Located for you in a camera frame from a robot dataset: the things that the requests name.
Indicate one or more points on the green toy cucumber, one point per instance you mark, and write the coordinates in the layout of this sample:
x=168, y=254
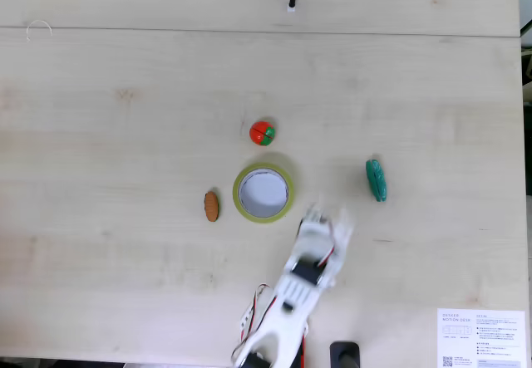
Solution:
x=376, y=179

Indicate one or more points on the yellowish packing tape roll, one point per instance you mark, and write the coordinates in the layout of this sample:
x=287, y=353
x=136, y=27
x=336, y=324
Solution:
x=237, y=202

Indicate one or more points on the red toy strawberry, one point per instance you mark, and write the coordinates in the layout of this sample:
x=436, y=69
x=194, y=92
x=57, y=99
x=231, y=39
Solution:
x=259, y=134

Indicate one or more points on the brown toy hamburger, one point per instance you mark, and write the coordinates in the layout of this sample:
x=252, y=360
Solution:
x=211, y=207

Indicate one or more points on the black pole with clamp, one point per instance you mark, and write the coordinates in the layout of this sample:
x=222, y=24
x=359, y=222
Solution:
x=345, y=355

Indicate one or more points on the white printed paper sheet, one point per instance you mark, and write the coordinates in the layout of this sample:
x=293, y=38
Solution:
x=478, y=339

